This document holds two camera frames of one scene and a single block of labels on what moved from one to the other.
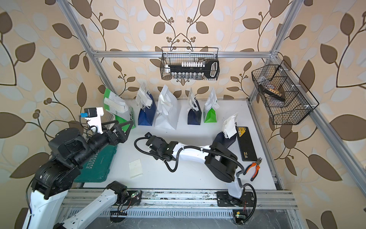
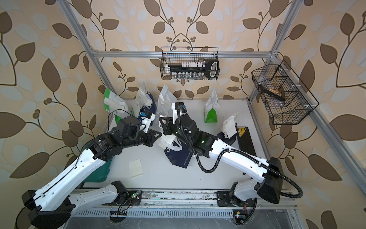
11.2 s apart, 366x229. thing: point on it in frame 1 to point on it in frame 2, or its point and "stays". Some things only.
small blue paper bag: (146, 115) stays
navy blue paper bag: (220, 139) stays
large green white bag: (119, 107) stays
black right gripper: (153, 152) to (168, 127)
